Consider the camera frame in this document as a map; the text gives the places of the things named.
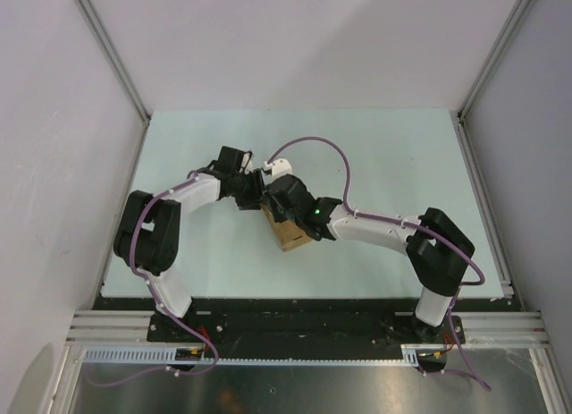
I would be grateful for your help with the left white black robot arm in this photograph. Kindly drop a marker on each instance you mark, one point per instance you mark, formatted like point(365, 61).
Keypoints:
point(149, 232)

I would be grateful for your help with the brown cardboard express box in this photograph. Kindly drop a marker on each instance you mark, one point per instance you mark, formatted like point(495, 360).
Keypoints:
point(288, 235)

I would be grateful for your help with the aluminium frame post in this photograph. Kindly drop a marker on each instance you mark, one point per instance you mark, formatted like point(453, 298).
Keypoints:
point(105, 43)
point(507, 34)

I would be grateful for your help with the grey slotted cable duct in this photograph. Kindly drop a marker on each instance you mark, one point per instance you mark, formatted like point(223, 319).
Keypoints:
point(178, 356)

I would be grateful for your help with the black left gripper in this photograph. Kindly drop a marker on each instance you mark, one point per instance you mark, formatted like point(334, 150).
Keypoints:
point(255, 199)

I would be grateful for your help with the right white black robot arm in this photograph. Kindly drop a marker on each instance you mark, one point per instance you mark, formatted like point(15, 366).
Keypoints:
point(436, 248)

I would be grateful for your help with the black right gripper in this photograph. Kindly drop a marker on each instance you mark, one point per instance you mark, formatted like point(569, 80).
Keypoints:
point(272, 203)

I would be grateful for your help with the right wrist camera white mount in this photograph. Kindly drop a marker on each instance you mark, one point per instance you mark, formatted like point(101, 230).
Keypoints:
point(277, 168)

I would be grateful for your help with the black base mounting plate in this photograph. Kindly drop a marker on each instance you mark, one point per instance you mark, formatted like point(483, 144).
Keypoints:
point(304, 328)

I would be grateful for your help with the aluminium frame post left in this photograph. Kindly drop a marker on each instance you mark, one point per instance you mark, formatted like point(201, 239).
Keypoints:
point(105, 43)

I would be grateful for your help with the aluminium frame post right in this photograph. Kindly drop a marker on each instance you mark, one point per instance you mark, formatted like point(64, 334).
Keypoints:
point(507, 34)

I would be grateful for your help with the aluminium front rail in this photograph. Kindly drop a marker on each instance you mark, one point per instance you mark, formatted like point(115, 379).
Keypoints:
point(483, 330)

